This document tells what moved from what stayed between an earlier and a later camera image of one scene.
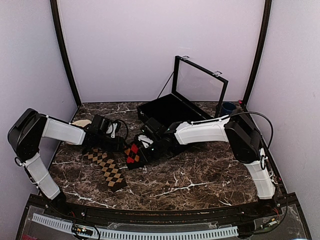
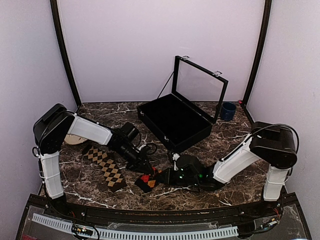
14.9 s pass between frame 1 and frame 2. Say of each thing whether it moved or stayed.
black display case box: stayed
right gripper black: moved
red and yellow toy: moved
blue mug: stayed
